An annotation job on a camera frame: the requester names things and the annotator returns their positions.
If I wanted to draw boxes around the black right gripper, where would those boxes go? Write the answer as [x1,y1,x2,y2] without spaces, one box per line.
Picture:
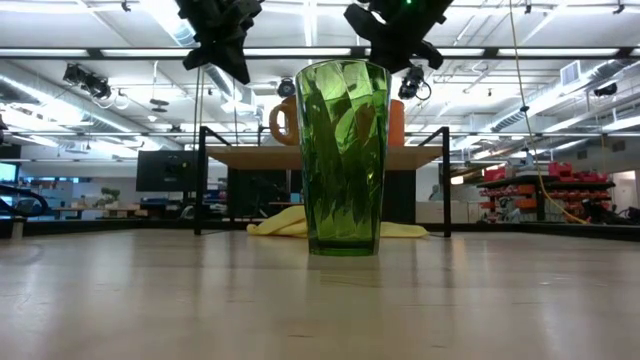
[343,0,454,75]

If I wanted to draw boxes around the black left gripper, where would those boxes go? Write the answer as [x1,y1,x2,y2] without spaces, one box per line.
[174,0,264,86]

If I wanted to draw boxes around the orange mug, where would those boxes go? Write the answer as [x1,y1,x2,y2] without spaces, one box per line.
[388,98,407,148]

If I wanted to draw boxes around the large yellow ceramic mug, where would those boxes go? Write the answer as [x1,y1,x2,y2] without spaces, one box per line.
[268,94,302,148]

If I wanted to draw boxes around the green faceted glass tumbler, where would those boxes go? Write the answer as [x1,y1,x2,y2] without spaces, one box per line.
[294,58,393,258]

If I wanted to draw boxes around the wooden shelf black metal legs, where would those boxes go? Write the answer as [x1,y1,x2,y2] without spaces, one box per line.
[193,125,453,239]

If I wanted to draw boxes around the round black ceiling fixture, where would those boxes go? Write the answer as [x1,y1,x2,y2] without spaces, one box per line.
[276,76,298,99]

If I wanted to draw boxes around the black computer monitor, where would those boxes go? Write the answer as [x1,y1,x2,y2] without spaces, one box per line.
[135,149,202,194]

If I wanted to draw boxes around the black cabinet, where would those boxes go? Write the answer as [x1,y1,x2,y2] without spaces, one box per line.
[227,168,417,225]

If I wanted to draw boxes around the white air vent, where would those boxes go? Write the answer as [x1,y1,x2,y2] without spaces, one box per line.
[559,59,583,86]

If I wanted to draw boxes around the beige cardboard box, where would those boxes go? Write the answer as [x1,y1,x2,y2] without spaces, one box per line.
[416,200,482,224]

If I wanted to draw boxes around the small potted plant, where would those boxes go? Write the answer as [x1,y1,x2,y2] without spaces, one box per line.
[93,186,122,209]

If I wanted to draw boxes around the yellow cloth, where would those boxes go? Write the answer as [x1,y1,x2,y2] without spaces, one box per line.
[246,204,430,240]

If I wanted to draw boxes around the wooden bench table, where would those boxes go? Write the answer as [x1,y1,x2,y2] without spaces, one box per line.
[53,202,151,220]

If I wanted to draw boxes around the rack with red bins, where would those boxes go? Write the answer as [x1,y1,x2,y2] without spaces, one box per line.
[476,160,617,225]

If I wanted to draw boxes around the lit computer screen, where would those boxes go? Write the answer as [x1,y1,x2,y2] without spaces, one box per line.
[0,161,21,184]

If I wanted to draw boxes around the black overhead camera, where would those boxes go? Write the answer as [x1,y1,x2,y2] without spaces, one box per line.
[398,67,433,101]

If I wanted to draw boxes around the black aluminium rig frame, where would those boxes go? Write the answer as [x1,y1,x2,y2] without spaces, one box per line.
[0,217,640,242]

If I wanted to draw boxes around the black looped cable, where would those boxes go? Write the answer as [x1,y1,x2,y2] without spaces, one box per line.
[0,182,51,219]

